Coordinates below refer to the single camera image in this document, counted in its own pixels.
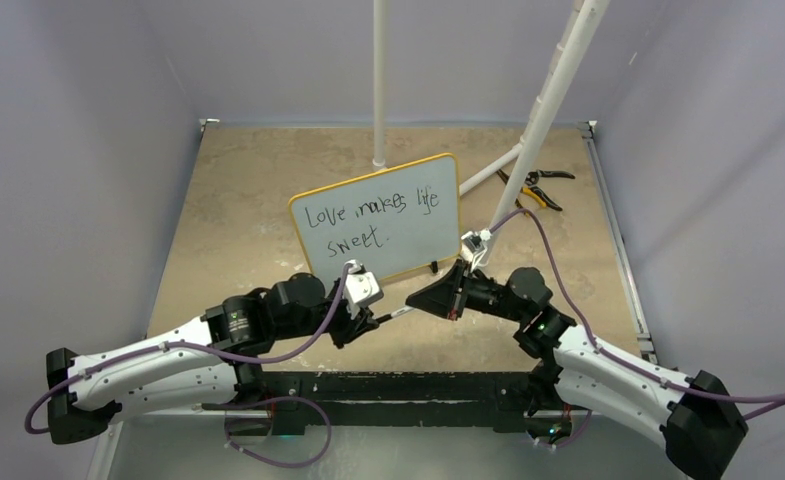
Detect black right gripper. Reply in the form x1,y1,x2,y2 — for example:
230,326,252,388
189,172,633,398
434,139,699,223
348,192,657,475
406,260,526,323

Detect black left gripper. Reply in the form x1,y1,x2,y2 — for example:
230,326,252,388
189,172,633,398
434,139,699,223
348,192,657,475
275,276,379,348

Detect black-capped whiteboard marker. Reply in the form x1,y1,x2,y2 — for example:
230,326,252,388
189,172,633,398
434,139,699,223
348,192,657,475
374,306,413,325

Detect yellow-framed whiteboard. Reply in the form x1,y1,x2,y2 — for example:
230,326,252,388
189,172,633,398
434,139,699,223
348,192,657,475
288,153,461,287

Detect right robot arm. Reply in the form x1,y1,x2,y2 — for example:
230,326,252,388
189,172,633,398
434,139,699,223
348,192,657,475
405,260,749,479

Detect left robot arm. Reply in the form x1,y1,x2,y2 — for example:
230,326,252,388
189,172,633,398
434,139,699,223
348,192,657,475
41,266,383,445

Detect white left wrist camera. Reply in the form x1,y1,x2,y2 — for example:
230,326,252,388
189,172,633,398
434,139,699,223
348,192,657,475
344,260,384,319

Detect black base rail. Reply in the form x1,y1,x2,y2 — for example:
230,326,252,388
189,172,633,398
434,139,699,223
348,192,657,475
201,369,579,439

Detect yellow-handled pliers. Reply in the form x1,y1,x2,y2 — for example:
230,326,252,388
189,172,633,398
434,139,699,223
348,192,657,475
496,169,563,212

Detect right metal corner bracket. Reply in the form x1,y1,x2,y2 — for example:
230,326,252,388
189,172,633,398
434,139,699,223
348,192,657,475
576,120,597,141

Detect metal corner bracket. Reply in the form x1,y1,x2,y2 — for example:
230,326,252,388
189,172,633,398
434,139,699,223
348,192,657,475
199,118,221,136
576,120,597,141

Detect white PVC pipe frame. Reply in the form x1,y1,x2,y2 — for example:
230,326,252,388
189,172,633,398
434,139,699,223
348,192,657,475
372,0,613,266

